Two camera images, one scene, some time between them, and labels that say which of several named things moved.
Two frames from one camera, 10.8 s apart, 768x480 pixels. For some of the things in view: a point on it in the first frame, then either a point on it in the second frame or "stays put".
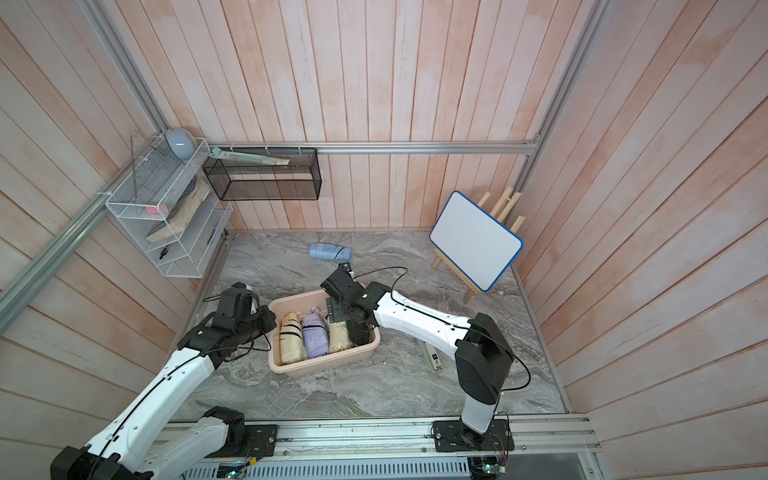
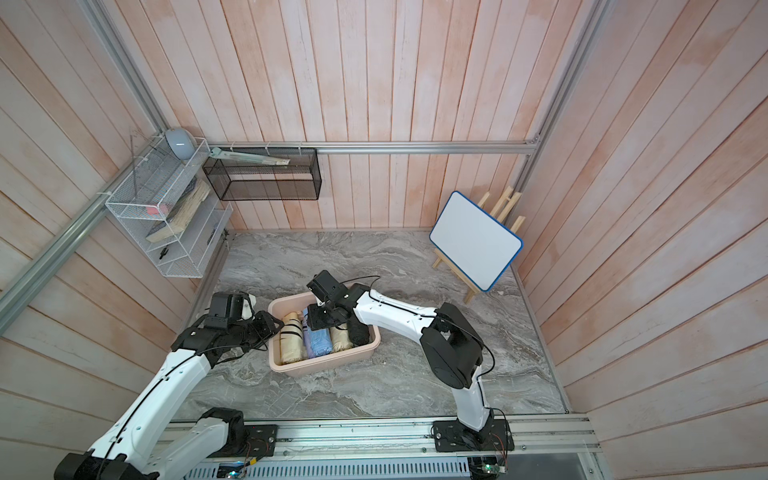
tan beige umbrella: (339, 338) stays put
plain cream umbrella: (292, 344) stays put
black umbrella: (360, 333) stays put
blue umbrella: (330, 251) to (317, 341)
